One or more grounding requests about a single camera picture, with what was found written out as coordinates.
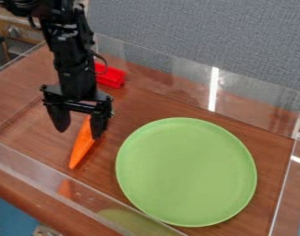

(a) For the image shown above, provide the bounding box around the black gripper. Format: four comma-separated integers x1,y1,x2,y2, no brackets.
40,85,115,139

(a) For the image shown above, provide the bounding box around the orange toy carrot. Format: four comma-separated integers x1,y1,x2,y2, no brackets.
69,117,96,170

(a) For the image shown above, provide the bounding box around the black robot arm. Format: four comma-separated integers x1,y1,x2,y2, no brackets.
0,0,113,139

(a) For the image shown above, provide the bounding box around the red plastic block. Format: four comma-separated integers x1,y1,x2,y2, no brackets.
96,63,127,89

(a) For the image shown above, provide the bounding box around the green round plate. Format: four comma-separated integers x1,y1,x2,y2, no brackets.
116,117,258,227

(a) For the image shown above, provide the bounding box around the black cable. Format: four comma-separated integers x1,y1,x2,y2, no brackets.
92,52,111,76

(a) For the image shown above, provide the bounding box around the clear acrylic enclosure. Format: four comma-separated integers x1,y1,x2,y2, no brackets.
0,37,300,236

